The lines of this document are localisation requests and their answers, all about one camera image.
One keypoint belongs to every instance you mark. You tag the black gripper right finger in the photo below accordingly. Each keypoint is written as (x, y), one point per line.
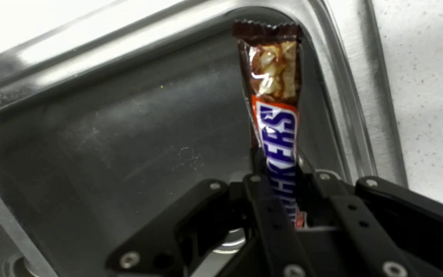
(396, 226)

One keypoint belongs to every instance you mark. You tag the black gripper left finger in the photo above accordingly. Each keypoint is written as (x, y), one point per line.
(192, 226)

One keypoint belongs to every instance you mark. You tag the brown Snickers snack bar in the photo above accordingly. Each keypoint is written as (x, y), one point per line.
(276, 103)

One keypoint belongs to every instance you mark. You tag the stainless steel double sink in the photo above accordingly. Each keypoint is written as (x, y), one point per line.
(104, 140)

